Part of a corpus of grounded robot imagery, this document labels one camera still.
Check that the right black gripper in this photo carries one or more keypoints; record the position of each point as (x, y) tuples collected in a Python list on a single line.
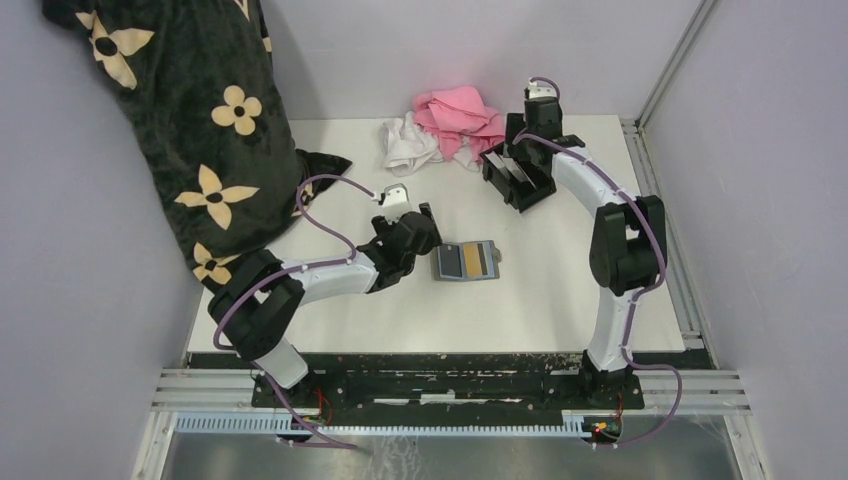
[(515, 129)]

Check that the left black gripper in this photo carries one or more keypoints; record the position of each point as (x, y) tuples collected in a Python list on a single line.
[(382, 226)]

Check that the black plastic card box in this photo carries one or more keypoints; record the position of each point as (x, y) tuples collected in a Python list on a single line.
[(521, 183)]

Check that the black VIP credit card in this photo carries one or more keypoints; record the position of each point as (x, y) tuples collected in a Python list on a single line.
[(449, 260)]

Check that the grey leather card holder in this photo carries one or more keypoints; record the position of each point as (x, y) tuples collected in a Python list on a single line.
[(494, 258)]

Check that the gold credit card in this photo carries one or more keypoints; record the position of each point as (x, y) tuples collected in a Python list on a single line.
[(475, 260)]

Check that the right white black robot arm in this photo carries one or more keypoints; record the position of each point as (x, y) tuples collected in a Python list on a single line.
[(627, 254)]

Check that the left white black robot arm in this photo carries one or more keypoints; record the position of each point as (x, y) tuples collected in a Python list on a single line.
[(254, 310)]

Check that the white cards in box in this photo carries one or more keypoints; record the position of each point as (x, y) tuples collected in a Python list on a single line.
[(508, 166)]

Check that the pink cloth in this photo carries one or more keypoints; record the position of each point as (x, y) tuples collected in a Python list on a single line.
[(457, 115)]

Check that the white cloth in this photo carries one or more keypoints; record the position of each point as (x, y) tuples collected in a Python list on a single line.
[(407, 147)]

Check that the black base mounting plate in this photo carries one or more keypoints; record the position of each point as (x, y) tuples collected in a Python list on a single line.
[(517, 389)]

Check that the black floral blanket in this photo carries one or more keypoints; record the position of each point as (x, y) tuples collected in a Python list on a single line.
[(195, 79)]

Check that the corner aluminium post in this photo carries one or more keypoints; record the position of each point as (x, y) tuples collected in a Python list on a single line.
[(694, 329)]

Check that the aluminium rail frame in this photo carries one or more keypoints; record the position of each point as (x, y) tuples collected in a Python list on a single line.
[(241, 401)]

